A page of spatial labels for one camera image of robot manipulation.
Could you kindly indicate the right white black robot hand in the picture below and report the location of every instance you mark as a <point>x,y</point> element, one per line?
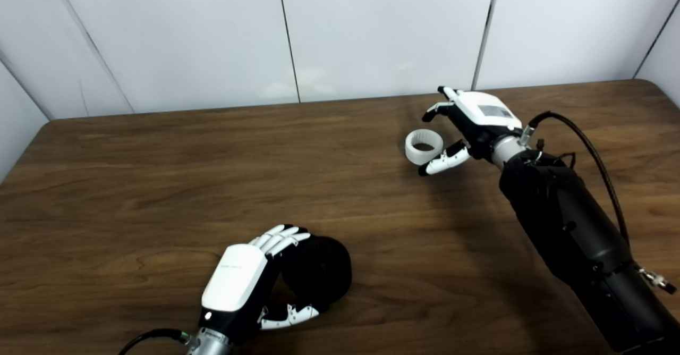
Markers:
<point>486,113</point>

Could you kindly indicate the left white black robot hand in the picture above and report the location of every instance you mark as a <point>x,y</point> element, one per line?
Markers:
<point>234,278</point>

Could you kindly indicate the round black part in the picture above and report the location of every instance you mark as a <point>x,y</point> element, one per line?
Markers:
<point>321,272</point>

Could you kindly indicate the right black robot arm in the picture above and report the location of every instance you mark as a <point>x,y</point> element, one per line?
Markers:
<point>574,227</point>

